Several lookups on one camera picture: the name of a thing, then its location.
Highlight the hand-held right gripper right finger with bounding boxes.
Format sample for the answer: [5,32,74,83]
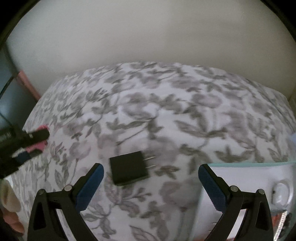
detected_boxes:
[199,163,274,241]

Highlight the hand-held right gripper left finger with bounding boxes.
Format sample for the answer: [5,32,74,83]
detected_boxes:
[26,163,104,241]

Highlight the grey floral bedsheet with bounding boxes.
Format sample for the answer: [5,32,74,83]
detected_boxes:
[10,61,296,241]

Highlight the teal rimmed white tray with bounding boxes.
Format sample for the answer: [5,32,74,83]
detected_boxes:
[198,161,296,241]

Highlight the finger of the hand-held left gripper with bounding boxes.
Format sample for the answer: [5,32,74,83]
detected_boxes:
[16,149,43,165]
[21,129,50,147]

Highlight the white charger cube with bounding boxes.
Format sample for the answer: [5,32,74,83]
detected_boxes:
[272,182,290,207]

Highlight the gold patterned box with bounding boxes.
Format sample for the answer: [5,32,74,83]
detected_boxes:
[274,210,290,241]

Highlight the dark cabinet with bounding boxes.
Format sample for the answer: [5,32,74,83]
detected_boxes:
[0,46,38,130]

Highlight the black plug adapter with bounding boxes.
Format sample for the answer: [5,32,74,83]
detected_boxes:
[109,151,155,186]

